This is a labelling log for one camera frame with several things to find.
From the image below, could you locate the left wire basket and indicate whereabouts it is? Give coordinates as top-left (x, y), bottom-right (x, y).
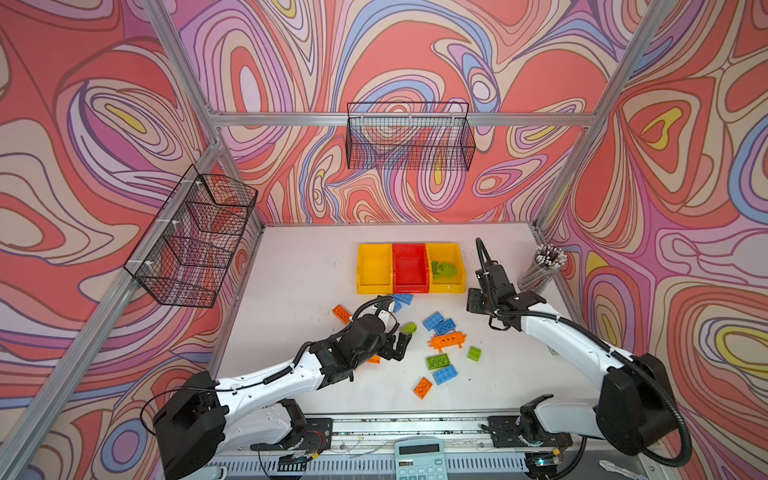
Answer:
top-left (123, 166), bottom-right (258, 308)

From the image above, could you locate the red bin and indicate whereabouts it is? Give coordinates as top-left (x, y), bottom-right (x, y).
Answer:
top-left (392, 243), bottom-right (430, 294)

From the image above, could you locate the blue brick studs up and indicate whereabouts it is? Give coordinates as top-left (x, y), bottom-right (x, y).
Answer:
top-left (422, 312), bottom-right (445, 331)

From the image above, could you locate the left yellow bin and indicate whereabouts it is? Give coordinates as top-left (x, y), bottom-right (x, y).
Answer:
top-left (356, 243), bottom-right (394, 295)

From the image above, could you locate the green square brick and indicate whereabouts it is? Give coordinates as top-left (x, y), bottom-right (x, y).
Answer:
top-left (430, 261), bottom-right (446, 277)

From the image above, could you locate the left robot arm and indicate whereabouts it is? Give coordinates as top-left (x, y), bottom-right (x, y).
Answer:
top-left (146, 295), bottom-right (411, 479)

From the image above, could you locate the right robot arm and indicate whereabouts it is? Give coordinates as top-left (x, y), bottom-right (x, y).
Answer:
top-left (467, 239), bottom-right (693, 468)

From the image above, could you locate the blue brick near bins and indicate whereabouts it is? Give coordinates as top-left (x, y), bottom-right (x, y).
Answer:
top-left (394, 293), bottom-right (414, 305)

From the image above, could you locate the yellow bin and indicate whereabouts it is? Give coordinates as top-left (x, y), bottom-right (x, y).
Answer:
top-left (356, 243), bottom-right (394, 295)
top-left (425, 243), bottom-right (467, 294)

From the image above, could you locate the orange brick front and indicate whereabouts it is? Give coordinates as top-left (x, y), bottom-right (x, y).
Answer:
top-left (413, 377), bottom-right (433, 400)

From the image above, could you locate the clear cup of pencils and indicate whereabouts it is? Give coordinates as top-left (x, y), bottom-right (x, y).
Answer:
top-left (518, 244), bottom-right (567, 294)

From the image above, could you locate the green long brick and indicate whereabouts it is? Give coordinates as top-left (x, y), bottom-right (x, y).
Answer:
top-left (432, 262), bottom-right (458, 281)

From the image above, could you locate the wire basket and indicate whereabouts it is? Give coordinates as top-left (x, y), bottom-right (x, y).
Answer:
top-left (123, 166), bottom-right (258, 308)
top-left (345, 100), bottom-right (476, 172)

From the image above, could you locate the back wire basket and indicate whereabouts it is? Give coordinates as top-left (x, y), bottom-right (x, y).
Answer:
top-left (345, 100), bottom-right (476, 172)

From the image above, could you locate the green small brick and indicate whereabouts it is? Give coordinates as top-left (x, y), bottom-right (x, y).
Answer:
top-left (467, 346), bottom-right (482, 362)

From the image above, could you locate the blue brick front right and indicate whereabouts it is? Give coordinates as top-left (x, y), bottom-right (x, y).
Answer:
top-left (433, 365), bottom-right (458, 385)

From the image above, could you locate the teal calculator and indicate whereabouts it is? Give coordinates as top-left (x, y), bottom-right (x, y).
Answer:
top-left (394, 437), bottom-right (448, 480)

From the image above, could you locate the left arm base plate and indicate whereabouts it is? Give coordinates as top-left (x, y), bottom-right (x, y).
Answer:
top-left (250, 417), bottom-right (334, 453)

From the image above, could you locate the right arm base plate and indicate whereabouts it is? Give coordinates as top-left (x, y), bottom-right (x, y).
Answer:
top-left (480, 415), bottom-right (573, 450)

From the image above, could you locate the blue brick upside down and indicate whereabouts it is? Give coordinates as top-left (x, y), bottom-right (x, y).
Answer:
top-left (434, 318), bottom-right (456, 336)

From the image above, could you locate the green brick upside down front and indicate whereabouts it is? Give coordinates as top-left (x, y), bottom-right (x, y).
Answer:
top-left (426, 353), bottom-right (451, 371)

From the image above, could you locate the right yellow bin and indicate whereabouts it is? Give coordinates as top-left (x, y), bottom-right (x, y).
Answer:
top-left (425, 243), bottom-right (467, 294)

